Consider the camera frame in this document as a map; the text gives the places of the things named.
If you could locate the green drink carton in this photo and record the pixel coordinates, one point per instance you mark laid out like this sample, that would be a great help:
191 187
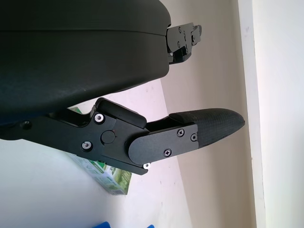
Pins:
114 180

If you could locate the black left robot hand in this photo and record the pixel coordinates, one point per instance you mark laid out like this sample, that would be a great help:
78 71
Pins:
71 59

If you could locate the blue plastic tray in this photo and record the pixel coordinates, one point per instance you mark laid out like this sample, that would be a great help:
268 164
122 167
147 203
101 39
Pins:
102 225

